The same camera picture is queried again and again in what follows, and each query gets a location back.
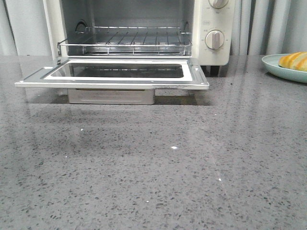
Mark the oven glass door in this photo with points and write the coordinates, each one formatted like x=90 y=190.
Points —
x=118 y=80

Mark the golden croissant bread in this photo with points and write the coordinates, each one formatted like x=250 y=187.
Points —
x=295 y=61

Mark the white Toshiba toaster oven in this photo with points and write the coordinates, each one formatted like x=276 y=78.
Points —
x=65 y=17

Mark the lower oven knob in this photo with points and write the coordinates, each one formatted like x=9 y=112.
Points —
x=214 y=39

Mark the oven knob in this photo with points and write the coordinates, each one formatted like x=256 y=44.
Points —
x=218 y=4
x=214 y=39

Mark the upper oven knob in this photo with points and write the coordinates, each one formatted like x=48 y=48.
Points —
x=218 y=4

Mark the light green plate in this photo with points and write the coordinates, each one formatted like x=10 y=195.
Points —
x=271 y=64

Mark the wire oven rack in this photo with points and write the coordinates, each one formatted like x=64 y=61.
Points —
x=128 y=41

